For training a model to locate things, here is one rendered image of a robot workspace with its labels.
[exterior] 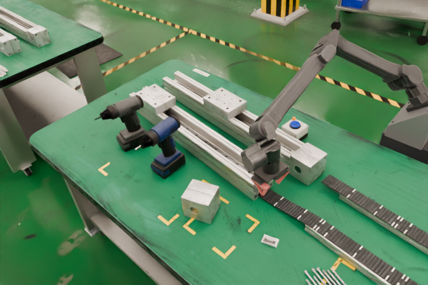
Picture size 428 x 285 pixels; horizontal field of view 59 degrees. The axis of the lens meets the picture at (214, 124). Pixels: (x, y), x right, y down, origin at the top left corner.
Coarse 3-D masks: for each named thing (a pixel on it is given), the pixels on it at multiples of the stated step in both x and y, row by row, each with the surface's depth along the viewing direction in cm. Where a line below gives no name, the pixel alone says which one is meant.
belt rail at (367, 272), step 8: (312, 232) 122; (320, 240) 120; (328, 240) 117; (336, 248) 115; (344, 256) 114; (352, 264) 113; (360, 264) 110; (368, 272) 109; (376, 280) 108; (384, 280) 106
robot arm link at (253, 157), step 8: (264, 128) 116; (272, 128) 117; (272, 136) 117; (256, 144) 117; (248, 152) 116; (256, 152) 116; (264, 152) 117; (248, 160) 115; (256, 160) 115; (264, 160) 116; (248, 168) 117; (256, 168) 116
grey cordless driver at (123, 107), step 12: (132, 96) 153; (108, 108) 148; (120, 108) 148; (132, 108) 151; (132, 120) 155; (120, 132) 159; (132, 132) 159; (144, 132) 161; (120, 144) 159; (132, 144) 159
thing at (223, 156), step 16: (144, 112) 176; (176, 112) 166; (192, 128) 161; (208, 128) 155; (192, 144) 151; (208, 144) 151; (224, 144) 147; (208, 160) 148; (224, 160) 140; (240, 160) 143; (224, 176) 143; (240, 176) 134; (256, 192) 133
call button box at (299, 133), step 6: (294, 120) 159; (282, 126) 157; (288, 126) 156; (300, 126) 156; (306, 126) 156; (288, 132) 155; (294, 132) 153; (300, 132) 153; (306, 132) 157; (300, 138) 156
